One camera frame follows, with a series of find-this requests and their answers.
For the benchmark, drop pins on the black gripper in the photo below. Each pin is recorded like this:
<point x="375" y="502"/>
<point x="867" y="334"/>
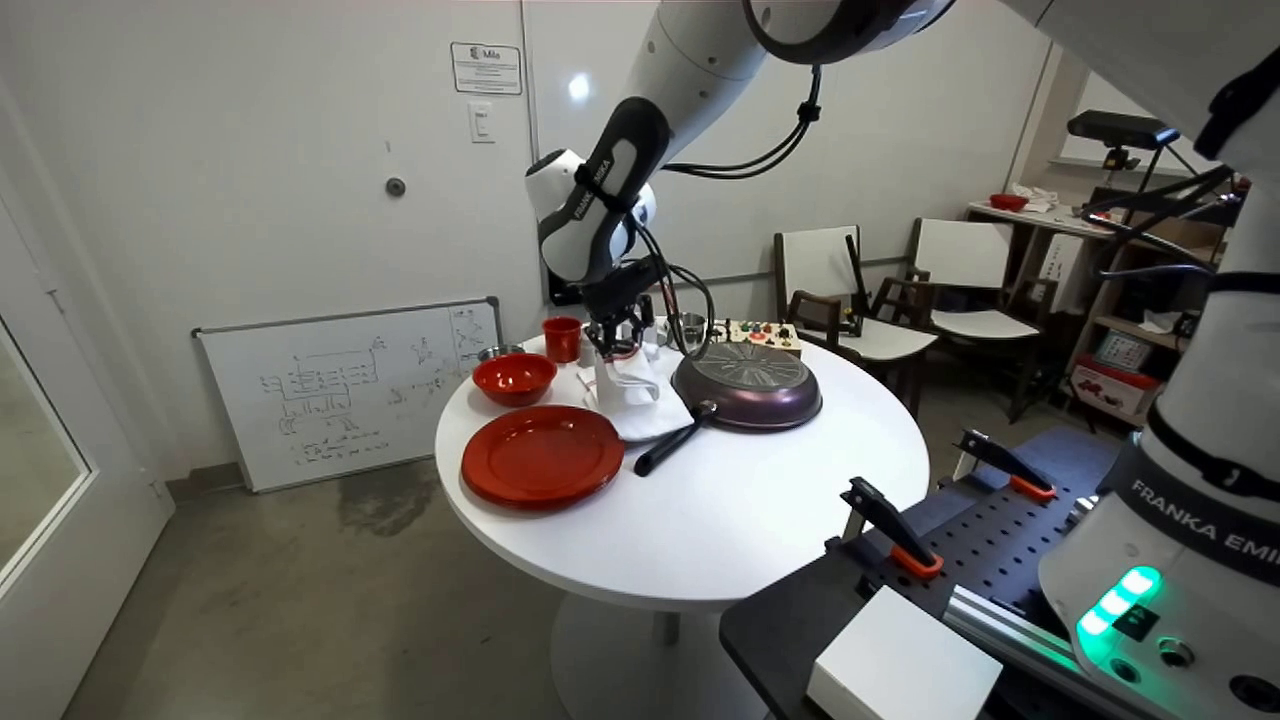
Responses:
<point x="623" y="293"/>

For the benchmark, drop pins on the white towel with red stripes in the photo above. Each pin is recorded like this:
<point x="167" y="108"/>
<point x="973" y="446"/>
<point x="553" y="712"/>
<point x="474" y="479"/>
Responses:
<point x="624" y="385"/>

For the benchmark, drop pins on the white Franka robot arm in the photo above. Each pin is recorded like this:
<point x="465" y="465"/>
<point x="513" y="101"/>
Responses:
<point x="693" y="52"/>

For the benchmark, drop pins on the red mug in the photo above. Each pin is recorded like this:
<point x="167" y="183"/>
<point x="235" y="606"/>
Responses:
<point x="562" y="343"/>

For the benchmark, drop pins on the red bowl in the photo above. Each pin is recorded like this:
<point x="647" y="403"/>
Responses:
<point x="513" y="381"/>

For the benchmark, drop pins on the purple frying pan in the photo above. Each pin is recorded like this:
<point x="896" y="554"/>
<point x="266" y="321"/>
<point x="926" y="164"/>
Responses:
<point x="745" y="385"/>

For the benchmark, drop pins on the wooden toy board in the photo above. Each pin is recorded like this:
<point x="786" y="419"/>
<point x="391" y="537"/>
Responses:
<point x="762" y="334"/>

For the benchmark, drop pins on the red plate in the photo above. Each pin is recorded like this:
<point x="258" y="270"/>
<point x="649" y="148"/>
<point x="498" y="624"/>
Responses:
<point x="540" y="460"/>

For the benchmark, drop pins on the white chair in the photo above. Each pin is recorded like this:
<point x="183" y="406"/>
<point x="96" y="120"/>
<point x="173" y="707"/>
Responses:
<point x="885" y="343"/>
<point x="962" y="252"/>

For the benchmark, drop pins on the black workbench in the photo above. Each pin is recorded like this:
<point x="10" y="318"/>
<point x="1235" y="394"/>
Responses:
<point x="984" y="534"/>

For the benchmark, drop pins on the wooden shelf desk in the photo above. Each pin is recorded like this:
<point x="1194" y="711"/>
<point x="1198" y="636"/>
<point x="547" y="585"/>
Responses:
<point x="1054" y="220"/>

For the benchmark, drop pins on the red and white box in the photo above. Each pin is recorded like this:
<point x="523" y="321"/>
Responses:
<point x="1108" y="391"/>

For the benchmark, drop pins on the white door with window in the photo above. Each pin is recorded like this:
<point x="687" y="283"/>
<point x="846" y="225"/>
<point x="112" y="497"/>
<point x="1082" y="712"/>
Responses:
<point x="66" y="603"/>

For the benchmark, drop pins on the black wall tray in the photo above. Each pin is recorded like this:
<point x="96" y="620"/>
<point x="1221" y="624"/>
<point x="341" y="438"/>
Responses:
<point x="562" y="284"/>

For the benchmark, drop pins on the small wall label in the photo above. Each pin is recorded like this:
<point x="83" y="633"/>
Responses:
<point x="483" y="126"/>

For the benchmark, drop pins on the round wall door stopper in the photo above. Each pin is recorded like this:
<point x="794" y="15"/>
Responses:
<point x="393" y="191"/>

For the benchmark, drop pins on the whiteboard leaning on wall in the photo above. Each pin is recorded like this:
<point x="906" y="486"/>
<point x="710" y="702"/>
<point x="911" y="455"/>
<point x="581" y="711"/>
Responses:
<point x="344" y="394"/>

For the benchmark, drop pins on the paper wall sign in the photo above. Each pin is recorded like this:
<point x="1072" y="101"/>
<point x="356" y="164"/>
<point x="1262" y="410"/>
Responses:
<point x="484" y="68"/>

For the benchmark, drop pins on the aluminium rail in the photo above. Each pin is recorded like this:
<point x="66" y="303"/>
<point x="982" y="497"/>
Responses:
<point x="1006" y="624"/>

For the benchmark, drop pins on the black camera on stand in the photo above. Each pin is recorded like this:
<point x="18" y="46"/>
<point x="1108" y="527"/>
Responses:
<point x="1121" y="131"/>

